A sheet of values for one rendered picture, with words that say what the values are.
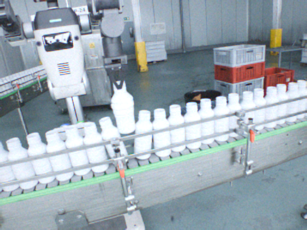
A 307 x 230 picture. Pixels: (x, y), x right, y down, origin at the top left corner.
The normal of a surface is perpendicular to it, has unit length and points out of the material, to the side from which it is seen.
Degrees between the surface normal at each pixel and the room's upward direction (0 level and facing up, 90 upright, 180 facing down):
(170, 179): 90
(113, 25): 90
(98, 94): 90
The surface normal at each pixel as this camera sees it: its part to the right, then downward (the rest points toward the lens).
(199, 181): 0.28, 0.32
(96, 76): -0.03, 0.37
